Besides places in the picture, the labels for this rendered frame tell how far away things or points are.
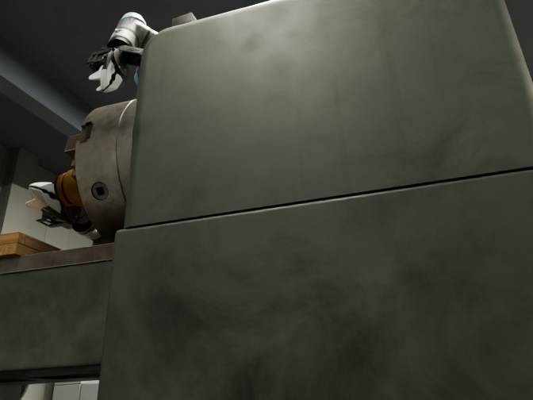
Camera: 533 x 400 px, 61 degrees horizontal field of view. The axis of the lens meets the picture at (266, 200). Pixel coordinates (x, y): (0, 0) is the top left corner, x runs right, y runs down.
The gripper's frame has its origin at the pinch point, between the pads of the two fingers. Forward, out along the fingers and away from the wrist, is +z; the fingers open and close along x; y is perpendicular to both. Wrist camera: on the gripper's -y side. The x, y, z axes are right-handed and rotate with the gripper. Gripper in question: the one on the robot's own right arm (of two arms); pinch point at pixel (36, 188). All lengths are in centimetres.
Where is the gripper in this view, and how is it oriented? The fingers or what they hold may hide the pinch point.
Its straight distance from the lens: 112.9
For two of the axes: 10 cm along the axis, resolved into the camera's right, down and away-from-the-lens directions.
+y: -9.6, 1.5, 2.4
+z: -2.8, -3.9, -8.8
